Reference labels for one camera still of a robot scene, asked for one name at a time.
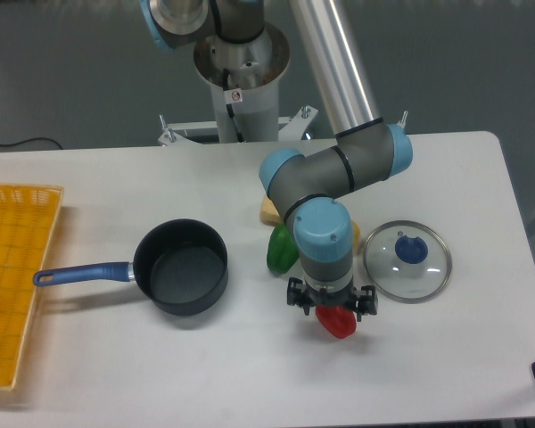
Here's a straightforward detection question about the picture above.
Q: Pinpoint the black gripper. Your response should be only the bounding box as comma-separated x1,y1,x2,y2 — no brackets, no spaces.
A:
286,277,377,322

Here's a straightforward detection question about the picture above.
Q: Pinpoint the red bell pepper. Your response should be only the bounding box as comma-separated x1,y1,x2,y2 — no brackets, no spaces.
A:
316,306,357,339

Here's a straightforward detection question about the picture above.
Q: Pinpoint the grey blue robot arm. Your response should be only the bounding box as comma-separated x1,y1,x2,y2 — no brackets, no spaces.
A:
141,1,413,317

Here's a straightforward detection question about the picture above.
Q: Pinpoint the green bell pepper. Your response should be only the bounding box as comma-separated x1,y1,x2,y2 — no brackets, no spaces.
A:
266,224,300,274

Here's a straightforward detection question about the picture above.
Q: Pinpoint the yellow bell pepper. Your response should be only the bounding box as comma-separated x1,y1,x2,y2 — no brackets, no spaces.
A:
351,220,360,245

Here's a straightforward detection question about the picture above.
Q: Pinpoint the glass lid blue knob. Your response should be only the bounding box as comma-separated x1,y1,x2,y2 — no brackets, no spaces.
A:
362,220,453,304

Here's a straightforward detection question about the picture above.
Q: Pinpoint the beige bread loaf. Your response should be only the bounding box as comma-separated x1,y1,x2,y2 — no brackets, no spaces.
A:
259,195,283,226

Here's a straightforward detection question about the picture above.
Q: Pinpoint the yellow woven basket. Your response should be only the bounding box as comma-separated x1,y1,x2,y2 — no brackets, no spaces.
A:
0,183,64,391

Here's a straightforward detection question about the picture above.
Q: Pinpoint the dark saucepan blue handle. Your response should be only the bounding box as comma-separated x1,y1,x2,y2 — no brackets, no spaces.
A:
32,218,228,317

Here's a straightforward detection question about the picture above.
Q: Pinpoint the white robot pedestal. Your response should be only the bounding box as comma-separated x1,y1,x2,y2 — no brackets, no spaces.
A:
159,23,318,146

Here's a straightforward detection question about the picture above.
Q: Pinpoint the black floor cable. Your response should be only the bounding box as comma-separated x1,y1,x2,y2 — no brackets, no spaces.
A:
0,136,64,150

